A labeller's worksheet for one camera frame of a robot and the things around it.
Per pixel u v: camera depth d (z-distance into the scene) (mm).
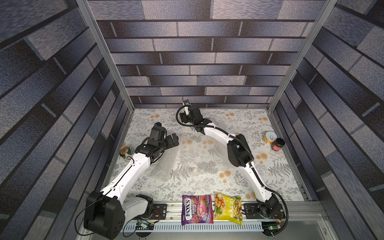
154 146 612
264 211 649
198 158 923
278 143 906
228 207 715
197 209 726
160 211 742
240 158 631
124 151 847
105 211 388
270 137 963
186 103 874
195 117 795
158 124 742
